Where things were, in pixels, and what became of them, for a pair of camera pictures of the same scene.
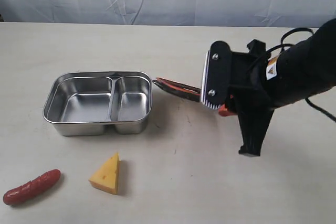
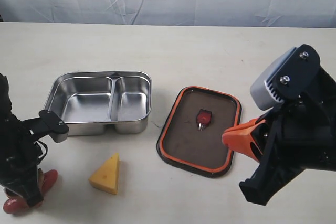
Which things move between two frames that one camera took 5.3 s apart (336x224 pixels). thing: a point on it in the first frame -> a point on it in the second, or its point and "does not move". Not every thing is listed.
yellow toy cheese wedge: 106,178 does not move
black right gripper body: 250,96 -> 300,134
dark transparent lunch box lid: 187,92 -> 191,138
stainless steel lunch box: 86,104 does not move
